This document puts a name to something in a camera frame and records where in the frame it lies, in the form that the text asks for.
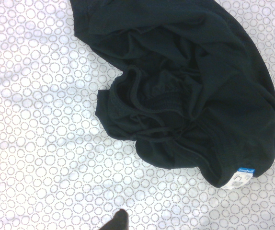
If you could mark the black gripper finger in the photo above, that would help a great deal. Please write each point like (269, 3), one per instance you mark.
(119, 221)

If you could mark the black garment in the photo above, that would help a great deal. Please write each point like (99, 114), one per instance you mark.
(199, 83)

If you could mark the white dotted duvet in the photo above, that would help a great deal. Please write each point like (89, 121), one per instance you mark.
(44, 119)

